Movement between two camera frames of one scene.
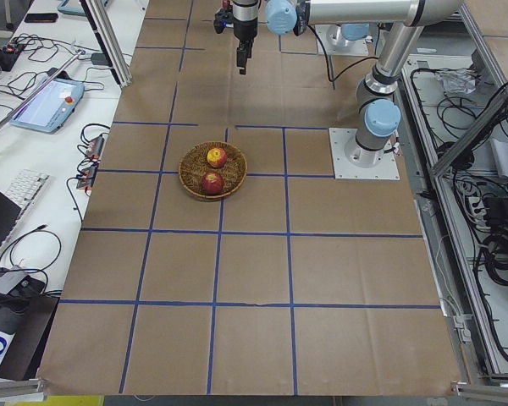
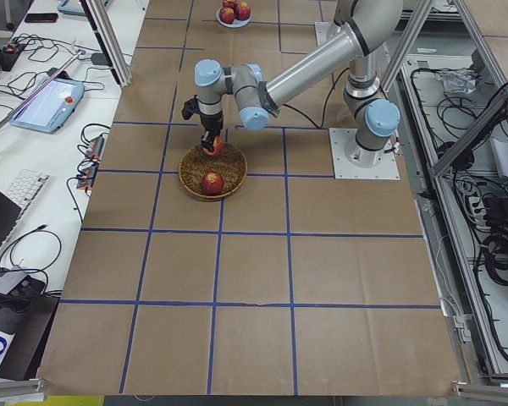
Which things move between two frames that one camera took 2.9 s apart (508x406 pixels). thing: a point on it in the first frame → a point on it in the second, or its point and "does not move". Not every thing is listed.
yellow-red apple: (217, 157) → (218, 146)
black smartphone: (41, 18) does not move
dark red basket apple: (212, 183) does not move
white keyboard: (26, 189) does not move
